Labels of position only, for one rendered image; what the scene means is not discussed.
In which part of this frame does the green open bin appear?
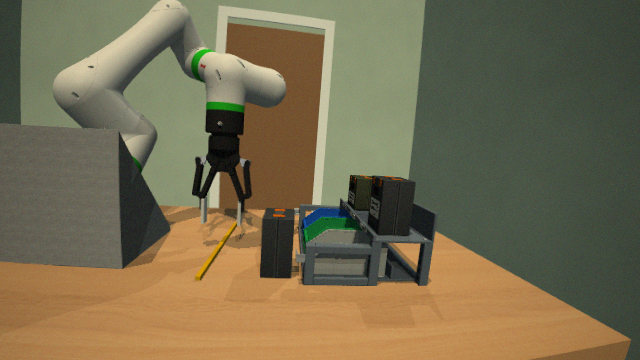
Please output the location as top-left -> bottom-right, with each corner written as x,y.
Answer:
303,217 -> 362,254

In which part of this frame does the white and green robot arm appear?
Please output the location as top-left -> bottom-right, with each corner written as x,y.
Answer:
53,0 -> 286,173

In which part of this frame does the blue bin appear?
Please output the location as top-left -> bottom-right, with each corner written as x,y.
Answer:
302,208 -> 352,231

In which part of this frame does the grey metal shelf rack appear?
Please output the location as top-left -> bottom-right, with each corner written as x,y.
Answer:
294,198 -> 438,286

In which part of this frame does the yellow bar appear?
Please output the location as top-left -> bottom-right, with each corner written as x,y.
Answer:
195,223 -> 237,281

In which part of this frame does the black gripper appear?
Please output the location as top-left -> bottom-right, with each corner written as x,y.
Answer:
192,135 -> 252,226

